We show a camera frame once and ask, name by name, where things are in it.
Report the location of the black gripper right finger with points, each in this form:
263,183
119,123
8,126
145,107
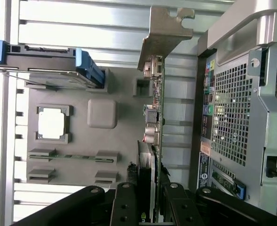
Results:
183,209

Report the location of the silver CPU chip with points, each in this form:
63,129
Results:
51,124

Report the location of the green RAM stick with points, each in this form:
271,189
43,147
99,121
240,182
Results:
77,157

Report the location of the grey plastic parts rack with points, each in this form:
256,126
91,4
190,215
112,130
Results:
81,141

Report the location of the open black PC case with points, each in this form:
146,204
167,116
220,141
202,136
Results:
234,106

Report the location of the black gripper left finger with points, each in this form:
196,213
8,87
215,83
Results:
125,207

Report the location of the hard disk with blue carrier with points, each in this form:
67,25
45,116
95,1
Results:
41,58

